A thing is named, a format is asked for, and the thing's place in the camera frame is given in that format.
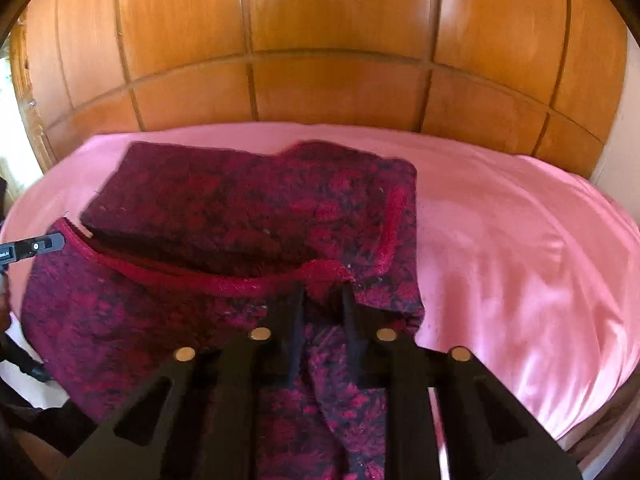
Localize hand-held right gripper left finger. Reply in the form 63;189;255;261
57;287;306;480

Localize pink patterned bed cover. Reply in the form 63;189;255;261
0;122;640;453

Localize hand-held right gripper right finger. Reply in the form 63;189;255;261
342;285;583;480

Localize carved wooden door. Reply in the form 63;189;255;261
9;20;57;173

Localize wooden panelled wardrobe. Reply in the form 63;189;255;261
20;0;628;181

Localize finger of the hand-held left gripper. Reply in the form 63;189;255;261
0;233;66;263

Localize dark red floral garment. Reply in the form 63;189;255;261
20;140;426;480

